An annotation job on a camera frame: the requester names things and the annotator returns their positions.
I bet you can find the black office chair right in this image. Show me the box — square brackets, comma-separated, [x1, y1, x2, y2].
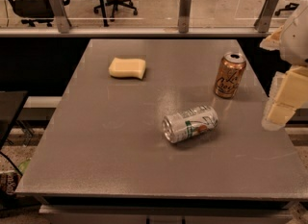
[274, 3, 299, 16]

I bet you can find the yellow sponge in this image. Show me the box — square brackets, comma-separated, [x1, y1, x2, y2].
[109, 58, 146, 79]

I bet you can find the metal railing post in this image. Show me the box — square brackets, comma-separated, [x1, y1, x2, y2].
[49, 0, 71, 34]
[254, 0, 279, 33]
[178, 0, 192, 33]

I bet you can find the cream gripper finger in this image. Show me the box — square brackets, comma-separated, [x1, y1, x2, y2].
[262, 66, 308, 131]

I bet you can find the left metal railing post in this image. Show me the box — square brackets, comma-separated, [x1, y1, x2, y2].
[49, 0, 71, 34]

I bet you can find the silver 7up can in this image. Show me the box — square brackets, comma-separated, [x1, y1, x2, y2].
[162, 106, 218, 143]

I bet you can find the snack bag on floor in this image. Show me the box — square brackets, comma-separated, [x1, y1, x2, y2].
[0, 159, 30, 199]

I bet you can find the middle metal railing post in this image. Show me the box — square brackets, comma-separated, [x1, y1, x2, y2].
[178, 0, 192, 33]

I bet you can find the right metal railing post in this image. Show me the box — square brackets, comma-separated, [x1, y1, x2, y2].
[254, 0, 279, 33]

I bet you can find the metal railing ledge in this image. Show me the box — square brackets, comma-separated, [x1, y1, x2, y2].
[0, 27, 275, 38]

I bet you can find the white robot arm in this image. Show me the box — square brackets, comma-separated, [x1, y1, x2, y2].
[260, 0, 308, 131]

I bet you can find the gold LaCroix can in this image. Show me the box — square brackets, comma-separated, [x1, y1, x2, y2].
[214, 52, 246, 99]

